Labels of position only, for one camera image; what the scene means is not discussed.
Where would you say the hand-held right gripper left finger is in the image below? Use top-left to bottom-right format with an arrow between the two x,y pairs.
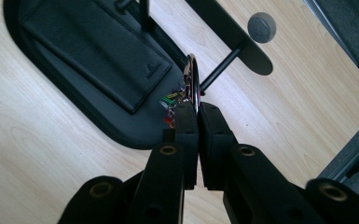
162,101 -> 200,191

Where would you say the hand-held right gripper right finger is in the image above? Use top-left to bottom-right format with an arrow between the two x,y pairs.
198,102 -> 240,191

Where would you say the black key rack with tray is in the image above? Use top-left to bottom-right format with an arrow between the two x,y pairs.
2,0 -> 275,151

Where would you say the key bunch with coloured tags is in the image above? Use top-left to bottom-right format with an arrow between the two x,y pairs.
159,52 -> 202,130

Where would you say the black leather wallet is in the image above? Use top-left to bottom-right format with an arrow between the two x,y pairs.
21,0 -> 173,115

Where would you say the grey round table cap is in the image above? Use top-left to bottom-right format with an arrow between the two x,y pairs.
247,11 -> 277,44

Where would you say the metal floor rail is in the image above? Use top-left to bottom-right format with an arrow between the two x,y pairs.
317,124 -> 359,184

